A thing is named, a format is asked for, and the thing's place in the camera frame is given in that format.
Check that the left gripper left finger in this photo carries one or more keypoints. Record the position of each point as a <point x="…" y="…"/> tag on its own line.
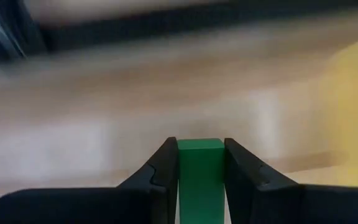
<point x="73" y="207"/>

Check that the green wooden block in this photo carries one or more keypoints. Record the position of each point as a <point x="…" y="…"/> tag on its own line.
<point x="200" y="180"/>

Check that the yellow translucent plastic bin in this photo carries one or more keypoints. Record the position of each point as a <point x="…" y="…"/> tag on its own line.
<point x="353" y="109"/>

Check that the black aluminium table frame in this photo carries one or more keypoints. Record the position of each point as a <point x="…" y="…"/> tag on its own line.
<point x="120" y="32"/>

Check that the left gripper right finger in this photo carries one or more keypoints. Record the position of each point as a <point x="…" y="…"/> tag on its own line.
<point x="291" y="205"/>

